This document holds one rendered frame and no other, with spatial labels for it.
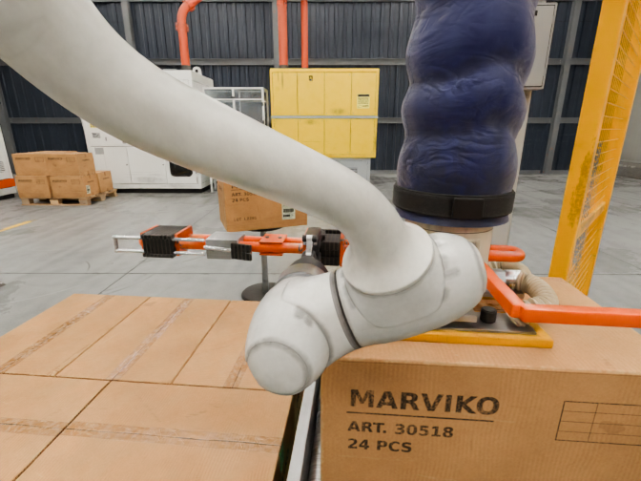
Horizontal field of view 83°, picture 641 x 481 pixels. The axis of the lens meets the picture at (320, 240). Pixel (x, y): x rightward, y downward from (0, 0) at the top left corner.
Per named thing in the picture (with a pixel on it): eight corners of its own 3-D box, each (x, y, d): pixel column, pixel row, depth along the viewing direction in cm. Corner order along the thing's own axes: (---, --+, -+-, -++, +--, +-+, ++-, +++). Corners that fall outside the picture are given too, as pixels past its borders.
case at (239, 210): (226, 233, 256) (222, 175, 245) (219, 219, 292) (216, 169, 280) (307, 224, 277) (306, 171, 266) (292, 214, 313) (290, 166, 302)
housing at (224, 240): (247, 250, 83) (245, 231, 82) (237, 261, 77) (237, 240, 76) (217, 249, 84) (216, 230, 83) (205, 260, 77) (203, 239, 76)
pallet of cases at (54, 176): (117, 196, 751) (111, 150, 724) (87, 205, 653) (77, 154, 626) (59, 196, 751) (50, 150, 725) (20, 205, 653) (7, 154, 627)
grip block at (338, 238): (343, 252, 83) (344, 227, 81) (342, 268, 74) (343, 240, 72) (307, 251, 84) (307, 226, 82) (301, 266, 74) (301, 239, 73)
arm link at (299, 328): (282, 344, 56) (363, 319, 53) (256, 424, 41) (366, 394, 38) (252, 283, 53) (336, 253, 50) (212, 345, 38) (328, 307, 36)
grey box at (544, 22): (538, 90, 148) (551, 6, 139) (544, 89, 143) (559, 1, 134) (487, 91, 150) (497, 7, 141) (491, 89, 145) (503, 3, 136)
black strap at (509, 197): (487, 197, 83) (490, 179, 82) (536, 222, 61) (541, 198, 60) (387, 195, 85) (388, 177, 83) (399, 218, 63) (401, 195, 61)
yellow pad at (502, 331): (527, 322, 74) (531, 299, 73) (553, 350, 65) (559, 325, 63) (360, 313, 77) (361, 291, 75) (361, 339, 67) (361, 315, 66)
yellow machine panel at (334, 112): (369, 185, 886) (374, 74, 813) (374, 191, 799) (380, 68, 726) (278, 185, 887) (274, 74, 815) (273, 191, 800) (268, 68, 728)
